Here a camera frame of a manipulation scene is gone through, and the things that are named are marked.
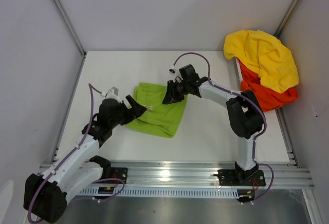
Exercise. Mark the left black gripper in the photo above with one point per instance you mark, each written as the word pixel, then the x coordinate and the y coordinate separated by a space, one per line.
pixel 137 109

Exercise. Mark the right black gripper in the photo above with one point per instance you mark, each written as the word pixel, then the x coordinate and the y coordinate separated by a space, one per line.
pixel 171 96

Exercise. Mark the lime green shorts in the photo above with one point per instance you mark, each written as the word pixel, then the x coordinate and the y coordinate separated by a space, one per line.
pixel 161 120

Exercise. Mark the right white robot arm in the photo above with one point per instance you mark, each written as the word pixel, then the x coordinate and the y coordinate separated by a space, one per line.
pixel 245 116

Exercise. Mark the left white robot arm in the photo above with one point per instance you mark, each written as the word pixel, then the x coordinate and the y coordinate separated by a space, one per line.
pixel 48 194

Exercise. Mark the orange shorts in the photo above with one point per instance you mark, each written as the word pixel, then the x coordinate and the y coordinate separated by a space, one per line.
pixel 267 98

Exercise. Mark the yellow shorts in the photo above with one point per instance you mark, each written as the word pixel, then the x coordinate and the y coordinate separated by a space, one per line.
pixel 265 55

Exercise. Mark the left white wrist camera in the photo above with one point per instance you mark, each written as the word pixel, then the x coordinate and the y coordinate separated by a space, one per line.
pixel 111 94

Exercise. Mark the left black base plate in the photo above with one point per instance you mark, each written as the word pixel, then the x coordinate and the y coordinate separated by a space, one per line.
pixel 116 172

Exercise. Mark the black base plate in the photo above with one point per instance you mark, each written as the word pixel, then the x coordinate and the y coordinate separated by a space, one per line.
pixel 229 177
pixel 116 172

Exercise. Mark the aluminium mounting rail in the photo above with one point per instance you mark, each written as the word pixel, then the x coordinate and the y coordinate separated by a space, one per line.
pixel 201 175

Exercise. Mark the white slotted cable duct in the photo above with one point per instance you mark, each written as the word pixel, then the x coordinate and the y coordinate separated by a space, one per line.
pixel 136 191

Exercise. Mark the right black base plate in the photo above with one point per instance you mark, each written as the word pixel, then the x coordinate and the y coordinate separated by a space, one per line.
pixel 229 177

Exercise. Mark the right aluminium corner post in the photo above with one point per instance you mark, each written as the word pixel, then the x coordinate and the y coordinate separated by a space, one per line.
pixel 292 8

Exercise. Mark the aluminium corner post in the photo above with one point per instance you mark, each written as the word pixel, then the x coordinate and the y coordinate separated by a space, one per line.
pixel 292 8
pixel 69 26

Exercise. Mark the left aluminium corner post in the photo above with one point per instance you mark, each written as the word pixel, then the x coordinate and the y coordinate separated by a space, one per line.
pixel 69 26

